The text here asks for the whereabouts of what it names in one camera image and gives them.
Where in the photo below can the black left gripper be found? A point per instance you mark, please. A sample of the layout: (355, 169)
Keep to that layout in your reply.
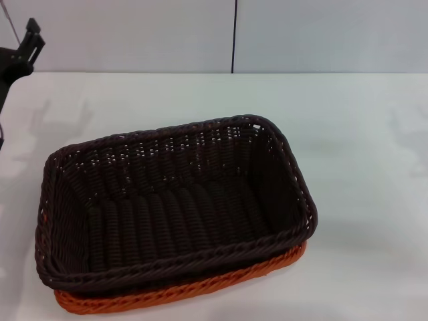
(11, 77)

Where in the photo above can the orange woven basket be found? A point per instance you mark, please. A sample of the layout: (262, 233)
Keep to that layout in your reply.
(187, 294)

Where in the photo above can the dark brown woven basket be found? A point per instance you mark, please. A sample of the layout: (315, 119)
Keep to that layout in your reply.
(174, 207)

